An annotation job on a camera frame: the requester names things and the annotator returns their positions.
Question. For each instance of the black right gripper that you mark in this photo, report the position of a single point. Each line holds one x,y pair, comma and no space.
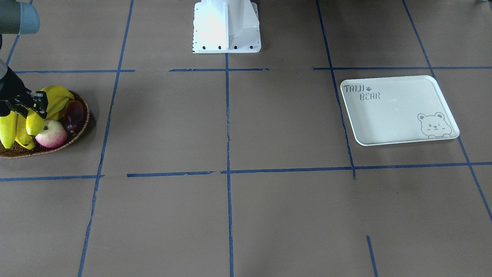
11,85

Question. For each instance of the yellow banana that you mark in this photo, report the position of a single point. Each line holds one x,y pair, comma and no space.
34,123
8,127
58,97
22,137

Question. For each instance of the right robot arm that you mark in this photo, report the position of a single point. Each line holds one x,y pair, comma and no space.
19,18

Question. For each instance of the woven wicker basket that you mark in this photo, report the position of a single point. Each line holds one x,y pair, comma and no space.
17,151

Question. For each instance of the red and yellow apple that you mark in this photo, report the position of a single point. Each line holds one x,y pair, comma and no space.
52,134

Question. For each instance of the dark purple plum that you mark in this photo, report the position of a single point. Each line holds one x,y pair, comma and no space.
74,117

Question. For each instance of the white bear tray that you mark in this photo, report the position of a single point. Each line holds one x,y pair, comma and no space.
396,110

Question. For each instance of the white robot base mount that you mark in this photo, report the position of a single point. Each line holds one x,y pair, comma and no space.
226,26

